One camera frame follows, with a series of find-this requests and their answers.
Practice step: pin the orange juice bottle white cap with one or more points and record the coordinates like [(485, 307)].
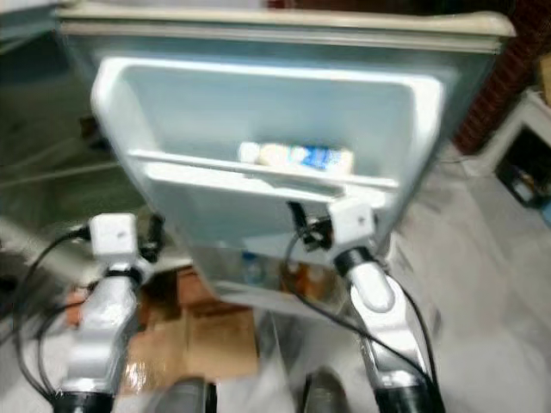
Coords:
[(297, 282)]

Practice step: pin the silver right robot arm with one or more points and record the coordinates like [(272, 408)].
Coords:
[(383, 318)]

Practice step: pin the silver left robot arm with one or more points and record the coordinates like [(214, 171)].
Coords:
[(103, 331)]

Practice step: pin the fridge door white liner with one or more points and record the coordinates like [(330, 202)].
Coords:
[(224, 112)]

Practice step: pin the grey fridge cabinet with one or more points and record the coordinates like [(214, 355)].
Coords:
[(43, 129)]

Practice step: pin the small orange drink bottle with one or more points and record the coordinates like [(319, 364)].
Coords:
[(325, 286)]

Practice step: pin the white milk bottle blue label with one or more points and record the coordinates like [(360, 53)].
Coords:
[(297, 157)]

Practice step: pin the clear water bottle blue label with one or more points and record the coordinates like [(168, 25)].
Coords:
[(251, 269)]

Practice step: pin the dark left robot foot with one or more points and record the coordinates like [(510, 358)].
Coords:
[(188, 397)]

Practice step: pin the dark robot foot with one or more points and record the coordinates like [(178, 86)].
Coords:
[(188, 397), (325, 394)]

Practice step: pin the dark right robot foot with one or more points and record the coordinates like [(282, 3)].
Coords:
[(325, 394)]

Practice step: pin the white low cabinet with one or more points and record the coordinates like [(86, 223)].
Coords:
[(516, 163)]

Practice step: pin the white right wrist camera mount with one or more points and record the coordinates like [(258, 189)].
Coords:
[(353, 222)]

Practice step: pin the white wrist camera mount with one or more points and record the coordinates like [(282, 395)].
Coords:
[(353, 222), (112, 239)]

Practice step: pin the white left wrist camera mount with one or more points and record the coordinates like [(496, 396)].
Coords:
[(112, 239)]

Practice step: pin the white door shelf rail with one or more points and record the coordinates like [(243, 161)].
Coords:
[(207, 172)]

